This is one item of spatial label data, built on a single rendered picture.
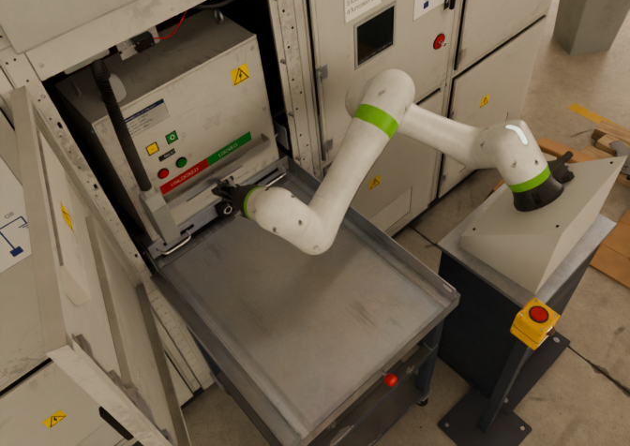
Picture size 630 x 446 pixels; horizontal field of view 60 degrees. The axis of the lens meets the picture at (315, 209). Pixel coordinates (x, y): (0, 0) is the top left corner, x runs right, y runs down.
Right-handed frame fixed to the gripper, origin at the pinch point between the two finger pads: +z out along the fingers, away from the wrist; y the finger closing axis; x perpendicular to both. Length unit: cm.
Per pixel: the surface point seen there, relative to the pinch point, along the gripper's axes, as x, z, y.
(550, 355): 82, -23, 130
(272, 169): 22.2, 11.0, 7.2
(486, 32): 126, 4, 7
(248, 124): 18.1, 1.2, -12.3
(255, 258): -1.6, -3.3, 22.9
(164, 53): 4.6, -1.5, -40.9
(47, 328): -51, -73, -22
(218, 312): -20.6, -9.8, 26.8
